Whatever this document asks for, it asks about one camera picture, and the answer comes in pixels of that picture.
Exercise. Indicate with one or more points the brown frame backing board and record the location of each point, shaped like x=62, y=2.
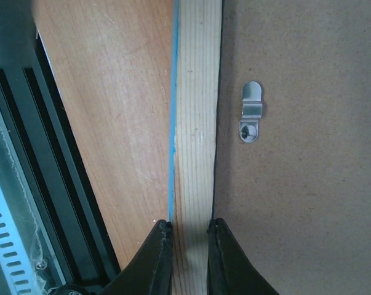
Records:
x=298, y=199

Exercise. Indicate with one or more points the blue slotted cable duct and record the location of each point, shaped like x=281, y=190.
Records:
x=14, y=260

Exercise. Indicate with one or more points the blue picture frame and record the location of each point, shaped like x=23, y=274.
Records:
x=194, y=75

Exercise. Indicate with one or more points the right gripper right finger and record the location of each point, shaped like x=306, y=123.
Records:
x=229, y=271

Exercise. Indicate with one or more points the metal frame retaining clip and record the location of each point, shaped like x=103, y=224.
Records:
x=252, y=111

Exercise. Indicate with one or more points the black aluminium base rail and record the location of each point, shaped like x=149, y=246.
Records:
x=46, y=186

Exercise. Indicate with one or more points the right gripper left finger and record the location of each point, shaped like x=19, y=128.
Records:
x=150, y=271

